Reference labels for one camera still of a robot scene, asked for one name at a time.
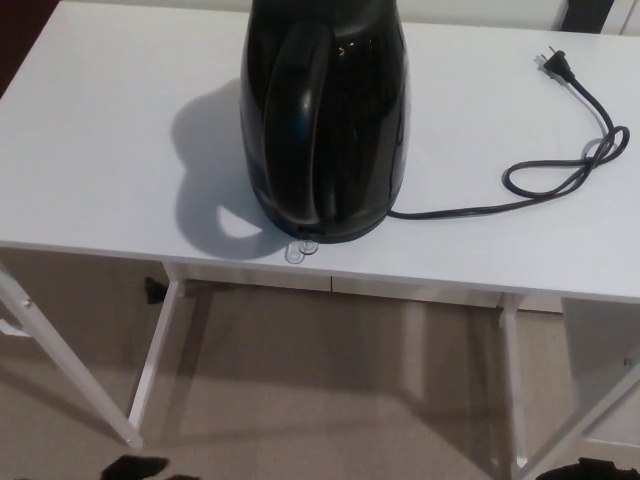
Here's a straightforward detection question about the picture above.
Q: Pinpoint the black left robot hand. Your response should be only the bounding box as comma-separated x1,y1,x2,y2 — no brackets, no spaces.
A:
101,453,172,480

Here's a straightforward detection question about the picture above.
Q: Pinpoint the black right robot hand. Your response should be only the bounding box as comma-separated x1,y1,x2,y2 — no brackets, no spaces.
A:
546,455,640,480

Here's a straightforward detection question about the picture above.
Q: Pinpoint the black kettle power base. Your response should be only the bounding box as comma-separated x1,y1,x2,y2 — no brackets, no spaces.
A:
279,210,389,245

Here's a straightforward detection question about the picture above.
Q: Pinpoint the black floor door stop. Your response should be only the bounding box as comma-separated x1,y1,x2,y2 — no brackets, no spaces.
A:
142,276,167,305

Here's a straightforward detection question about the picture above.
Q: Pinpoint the white cabinet with doors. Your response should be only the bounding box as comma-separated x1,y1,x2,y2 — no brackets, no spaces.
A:
160,0,640,315

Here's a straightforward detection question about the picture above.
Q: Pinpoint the black electric kettle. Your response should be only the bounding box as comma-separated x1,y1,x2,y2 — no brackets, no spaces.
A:
239,0,413,231

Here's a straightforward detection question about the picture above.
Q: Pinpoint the clear plastic switch lever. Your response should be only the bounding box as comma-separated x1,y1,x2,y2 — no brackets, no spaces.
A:
282,238,319,265

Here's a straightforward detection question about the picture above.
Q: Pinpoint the white table with metal frame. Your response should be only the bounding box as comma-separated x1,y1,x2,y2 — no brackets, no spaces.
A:
0,0,640,480

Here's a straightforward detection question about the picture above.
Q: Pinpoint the black power cord with plug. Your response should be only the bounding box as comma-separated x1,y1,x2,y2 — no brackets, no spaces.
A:
386,44,632,222

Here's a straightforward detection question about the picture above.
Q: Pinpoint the black rectangular cabinet handle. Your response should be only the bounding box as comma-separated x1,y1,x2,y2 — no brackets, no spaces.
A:
563,0,609,33

